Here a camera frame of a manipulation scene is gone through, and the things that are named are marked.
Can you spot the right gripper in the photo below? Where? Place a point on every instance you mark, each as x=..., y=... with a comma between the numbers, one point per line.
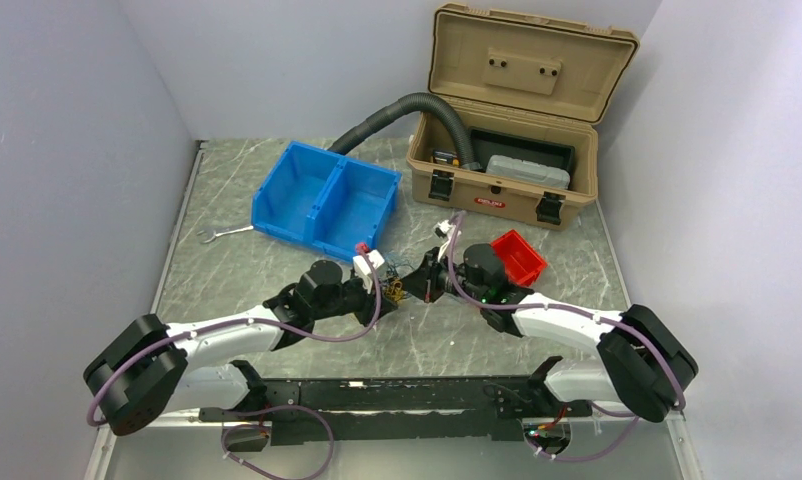
x=423, y=282

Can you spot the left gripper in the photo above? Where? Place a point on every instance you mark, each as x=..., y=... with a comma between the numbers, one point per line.
x=367, y=313

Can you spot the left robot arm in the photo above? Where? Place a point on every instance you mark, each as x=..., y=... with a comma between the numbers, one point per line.
x=153, y=367

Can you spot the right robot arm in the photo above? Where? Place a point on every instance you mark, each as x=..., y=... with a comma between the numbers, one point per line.
x=633, y=358

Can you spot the red storage bin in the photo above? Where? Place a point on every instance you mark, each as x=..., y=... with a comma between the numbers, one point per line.
x=522, y=262

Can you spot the blue double storage bin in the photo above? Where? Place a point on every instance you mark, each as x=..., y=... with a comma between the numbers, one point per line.
x=324, y=201

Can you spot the yellow black device in case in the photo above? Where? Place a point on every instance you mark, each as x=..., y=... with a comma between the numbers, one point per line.
x=443, y=157

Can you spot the grey plastic organiser box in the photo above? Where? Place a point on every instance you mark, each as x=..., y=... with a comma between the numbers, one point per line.
x=528, y=171

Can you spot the silver wrench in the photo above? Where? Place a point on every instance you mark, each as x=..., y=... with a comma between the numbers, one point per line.
x=207, y=235

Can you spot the black tray in case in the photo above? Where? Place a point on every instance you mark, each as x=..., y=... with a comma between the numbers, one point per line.
x=487, y=144

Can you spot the tan tool case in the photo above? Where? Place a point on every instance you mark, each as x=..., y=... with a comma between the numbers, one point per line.
x=521, y=74

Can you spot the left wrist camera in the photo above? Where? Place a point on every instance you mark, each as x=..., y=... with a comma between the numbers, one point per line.
x=368, y=263

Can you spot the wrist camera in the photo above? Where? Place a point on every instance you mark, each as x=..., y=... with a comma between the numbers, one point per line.
x=449, y=231
x=368, y=263

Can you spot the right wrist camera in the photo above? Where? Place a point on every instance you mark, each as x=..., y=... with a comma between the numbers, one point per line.
x=449, y=231

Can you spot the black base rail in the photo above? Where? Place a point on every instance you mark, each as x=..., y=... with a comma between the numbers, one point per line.
x=494, y=407

